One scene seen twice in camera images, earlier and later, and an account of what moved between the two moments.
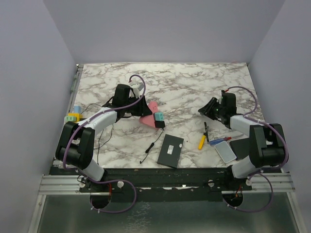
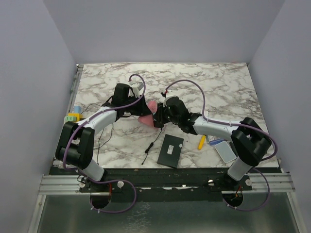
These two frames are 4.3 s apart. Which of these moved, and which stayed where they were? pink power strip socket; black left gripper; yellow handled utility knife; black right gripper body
Moved: black right gripper body
Stayed: yellow handled utility knife; black left gripper; pink power strip socket
